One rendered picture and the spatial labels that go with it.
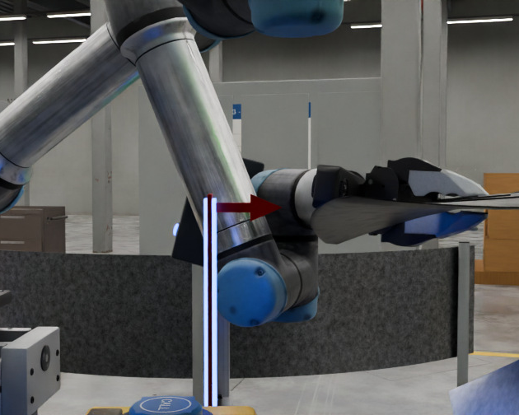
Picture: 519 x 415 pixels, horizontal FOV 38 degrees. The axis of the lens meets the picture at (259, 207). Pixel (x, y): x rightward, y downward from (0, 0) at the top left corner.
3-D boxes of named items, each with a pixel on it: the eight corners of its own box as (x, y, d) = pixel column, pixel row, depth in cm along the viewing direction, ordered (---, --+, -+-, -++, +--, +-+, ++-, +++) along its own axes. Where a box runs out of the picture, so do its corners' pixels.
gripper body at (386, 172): (453, 173, 84) (374, 173, 94) (401, 164, 79) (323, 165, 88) (448, 242, 84) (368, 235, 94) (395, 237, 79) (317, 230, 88)
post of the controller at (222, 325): (229, 398, 119) (229, 272, 118) (210, 398, 119) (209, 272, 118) (230, 392, 122) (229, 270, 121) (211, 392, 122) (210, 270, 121)
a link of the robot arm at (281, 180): (284, 230, 105) (285, 168, 105) (339, 235, 97) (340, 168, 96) (239, 232, 100) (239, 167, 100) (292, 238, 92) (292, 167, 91)
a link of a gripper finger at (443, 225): (515, 216, 76) (441, 207, 83) (479, 211, 72) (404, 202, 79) (511, 247, 76) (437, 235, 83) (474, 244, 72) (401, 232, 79)
